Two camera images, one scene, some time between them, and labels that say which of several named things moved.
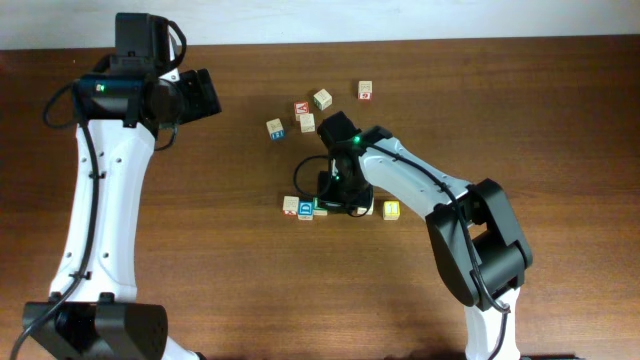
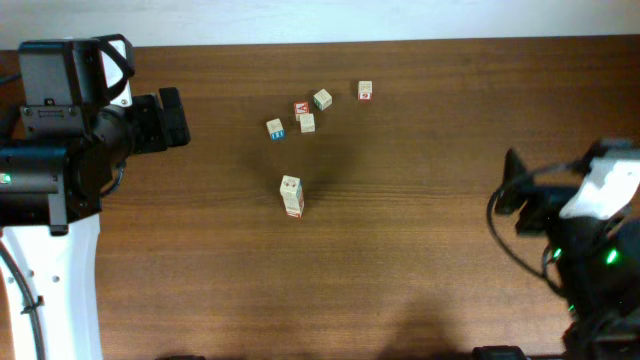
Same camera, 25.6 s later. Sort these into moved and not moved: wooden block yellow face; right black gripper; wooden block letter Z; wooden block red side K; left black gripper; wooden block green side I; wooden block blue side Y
Moved: left black gripper; right black gripper; wooden block yellow face
Not moved: wooden block green side I; wooden block blue side Y; wooden block red side K; wooden block letter Z
